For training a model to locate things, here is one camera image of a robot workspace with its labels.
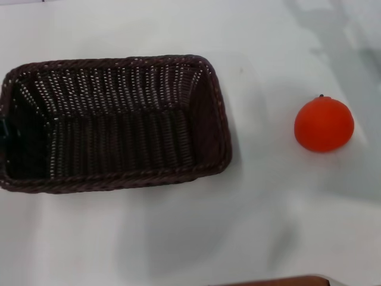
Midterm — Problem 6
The dark brown woven basket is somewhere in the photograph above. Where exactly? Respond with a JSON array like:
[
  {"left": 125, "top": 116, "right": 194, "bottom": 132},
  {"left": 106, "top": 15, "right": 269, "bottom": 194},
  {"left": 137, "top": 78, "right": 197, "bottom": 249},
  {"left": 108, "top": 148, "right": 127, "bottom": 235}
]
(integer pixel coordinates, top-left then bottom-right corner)
[{"left": 0, "top": 54, "right": 233, "bottom": 195}]

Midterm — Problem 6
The orange fruit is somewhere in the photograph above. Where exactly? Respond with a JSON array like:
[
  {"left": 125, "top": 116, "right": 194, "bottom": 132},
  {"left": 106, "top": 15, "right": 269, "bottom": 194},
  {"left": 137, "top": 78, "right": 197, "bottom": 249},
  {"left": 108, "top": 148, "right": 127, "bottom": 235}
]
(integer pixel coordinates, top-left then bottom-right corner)
[{"left": 293, "top": 94, "right": 355, "bottom": 154}]

